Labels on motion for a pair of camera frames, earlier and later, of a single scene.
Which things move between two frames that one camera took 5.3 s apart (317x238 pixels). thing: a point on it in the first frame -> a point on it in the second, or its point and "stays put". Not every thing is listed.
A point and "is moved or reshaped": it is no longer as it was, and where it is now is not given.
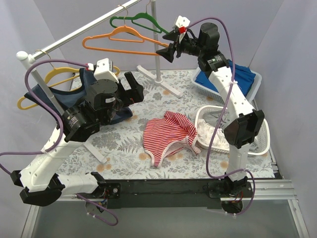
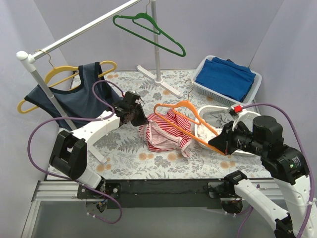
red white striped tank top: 167,135 is moved or reshaped
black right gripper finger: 172,36 -> 227,129
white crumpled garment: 205,133 stays put
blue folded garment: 243,76 stays put
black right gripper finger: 168,53 -> 220,142
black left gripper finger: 132,81 -> 138,118
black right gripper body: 177,45 -> 228,142
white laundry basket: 207,119 stays put
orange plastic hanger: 124,33 -> 161,115
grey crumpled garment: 212,116 stays put
